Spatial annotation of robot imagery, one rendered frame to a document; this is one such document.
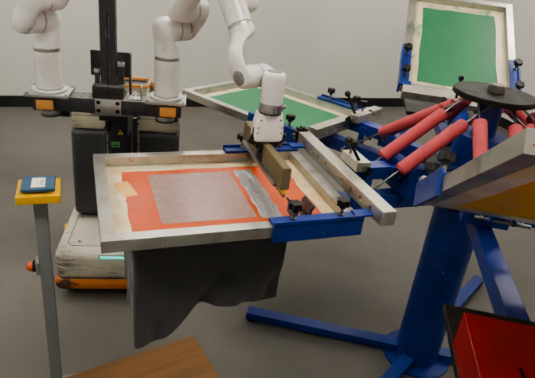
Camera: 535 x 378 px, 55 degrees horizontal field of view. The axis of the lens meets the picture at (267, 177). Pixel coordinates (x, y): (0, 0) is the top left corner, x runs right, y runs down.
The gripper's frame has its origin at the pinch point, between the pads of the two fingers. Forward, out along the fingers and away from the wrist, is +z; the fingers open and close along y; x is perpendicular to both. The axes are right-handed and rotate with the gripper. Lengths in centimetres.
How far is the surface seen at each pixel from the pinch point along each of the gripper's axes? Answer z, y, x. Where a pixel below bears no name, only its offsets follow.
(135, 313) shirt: 42, 45, 23
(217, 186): 14.0, 14.1, -4.6
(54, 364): 89, 71, -9
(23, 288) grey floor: 111, 89, -85
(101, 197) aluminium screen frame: 11, 53, 5
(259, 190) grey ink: 13.1, 0.7, 1.5
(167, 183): 14.2, 30.8, -9.0
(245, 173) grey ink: 13.7, 1.3, -13.5
